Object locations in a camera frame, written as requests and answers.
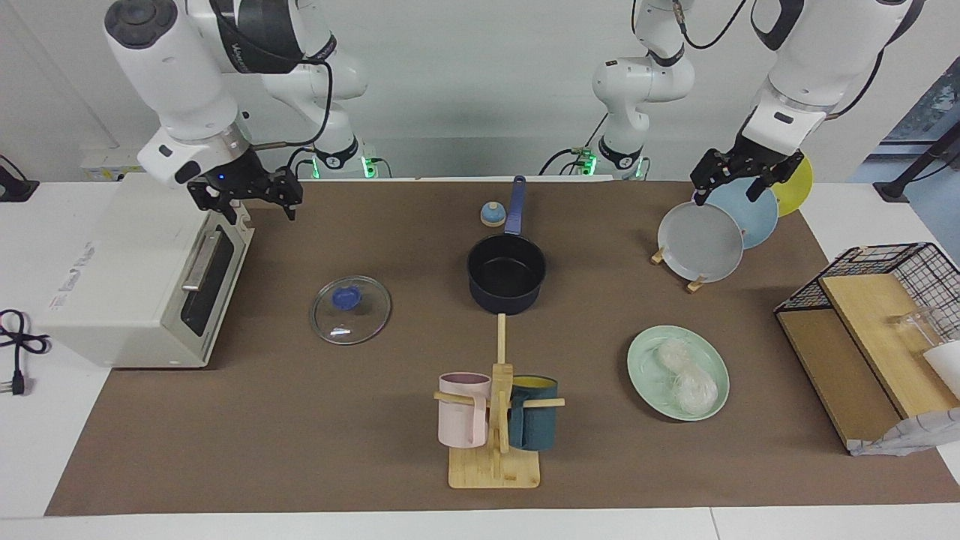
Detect glass lid with blue knob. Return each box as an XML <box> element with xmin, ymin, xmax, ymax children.
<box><xmin>310</xmin><ymin>275</ymin><xmax>392</xmax><ymax>346</ymax></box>

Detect white vermicelli bundle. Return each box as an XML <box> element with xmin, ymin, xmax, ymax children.
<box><xmin>671</xmin><ymin>367</ymin><xmax>719</xmax><ymax>417</ymax></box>
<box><xmin>656</xmin><ymin>337</ymin><xmax>695</xmax><ymax>376</ymax></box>

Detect light blue plate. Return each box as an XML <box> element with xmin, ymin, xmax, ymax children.
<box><xmin>705</xmin><ymin>177</ymin><xmax>779</xmax><ymax>250</ymax></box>

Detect yellow plate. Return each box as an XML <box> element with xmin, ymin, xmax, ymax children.
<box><xmin>771</xmin><ymin>154</ymin><xmax>815</xmax><ymax>218</ymax></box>

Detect grey plate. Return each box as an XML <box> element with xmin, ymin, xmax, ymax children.
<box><xmin>658</xmin><ymin>201</ymin><xmax>745</xmax><ymax>284</ymax></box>

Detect wooden plate rack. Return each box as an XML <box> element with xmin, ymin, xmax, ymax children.
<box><xmin>651</xmin><ymin>244</ymin><xmax>710</xmax><ymax>293</ymax></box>

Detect light green plate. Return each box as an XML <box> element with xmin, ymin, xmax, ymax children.
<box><xmin>627</xmin><ymin>325</ymin><xmax>731</xmax><ymax>422</ymax></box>

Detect white toaster oven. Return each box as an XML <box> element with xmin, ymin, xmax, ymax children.
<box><xmin>37</xmin><ymin>174</ymin><xmax>256</xmax><ymax>370</ymax></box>

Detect black stand leg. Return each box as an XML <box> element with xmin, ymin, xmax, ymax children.
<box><xmin>874</xmin><ymin>120</ymin><xmax>960</xmax><ymax>202</ymax></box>

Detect light wooden board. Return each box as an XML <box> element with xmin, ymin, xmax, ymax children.
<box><xmin>819</xmin><ymin>274</ymin><xmax>960</xmax><ymax>419</ymax></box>

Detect brown wooden board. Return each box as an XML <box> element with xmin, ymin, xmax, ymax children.
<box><xmin>776</xmin><ymin>309</ymin><xmax>902</xmax><ymax>449</ymax></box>

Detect dark blue saucepan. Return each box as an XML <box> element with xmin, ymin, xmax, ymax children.
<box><xmin>466</xmin><ymin>175</ymin><xmax>547</xmax><ymax>315</ymax></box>

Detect clear glass cup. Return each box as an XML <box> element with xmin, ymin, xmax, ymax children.
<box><xmin>892</xmin><ymin>307</ymin><xmax>942</xmax><ymax>353</ymax></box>

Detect brown table mat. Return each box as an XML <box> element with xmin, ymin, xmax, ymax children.
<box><xmin>45</xmin><ymin>180</ymin><xmax>960</xmax><ymax>517</ymax></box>

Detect black device at table edge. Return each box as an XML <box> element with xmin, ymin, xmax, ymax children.
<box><xmin>0</xmin><ymin>154</ymin><xmax>40</xmax><ymax>202</ymax></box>

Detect white cup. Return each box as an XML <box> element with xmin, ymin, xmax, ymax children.
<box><xmin>922</xmin><ymin>341</ymin><xmax>960</xmax><ymax>398</ymax></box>

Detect pink mug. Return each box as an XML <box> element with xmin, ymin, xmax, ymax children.
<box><xmin>438</xmin><ymin>372</ymin><xmax>493</xmax><ymax>449</ymax></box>

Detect teal mug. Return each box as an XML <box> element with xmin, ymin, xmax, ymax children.
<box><xmin>507</xmin><ymin>375</ymin><xmax>559</xmax><ymax>452</ymax></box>

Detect grey patterned bag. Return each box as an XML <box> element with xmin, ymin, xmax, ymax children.
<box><xmin>849</xmin><ymin>407</ymin><xmax>960</xmax><ymax>457</ymax></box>

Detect wooden mug tree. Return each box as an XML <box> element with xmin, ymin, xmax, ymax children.
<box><xmin>433</xmin><ymin>313</ymin><xmax>566</xmax><ymax>490</ymax></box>

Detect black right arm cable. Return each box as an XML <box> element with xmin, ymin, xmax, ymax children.
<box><xmin>214</xmin><ymin>0</ymin><xmax>335</xmax><ymax>151</ymax></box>

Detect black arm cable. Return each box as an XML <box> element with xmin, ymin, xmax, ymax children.
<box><xmin>214</xmin><ymin>0</ymin><xmax>335</xmax><ymax>151</ymax></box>
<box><xmin>630</xmin><ymin>0</ymin><xmax>890</xmax><ymax>121</ymax></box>

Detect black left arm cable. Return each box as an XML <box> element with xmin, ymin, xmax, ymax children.
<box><xmin>630</xmin><ymin>0</ymin><xmax>890</xmax><ymax>121</ymax></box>

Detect black wire basket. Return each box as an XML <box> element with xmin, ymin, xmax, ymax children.
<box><xmin>775</xmin><ymin>242</ymin><xmax>960</xmax><ymax>346</ymax></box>

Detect black power cable with plug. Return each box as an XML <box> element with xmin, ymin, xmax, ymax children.
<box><xmin>0</xmin><ymin>309</ymin><xmax>52</xmax><ymax>397</ymax></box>

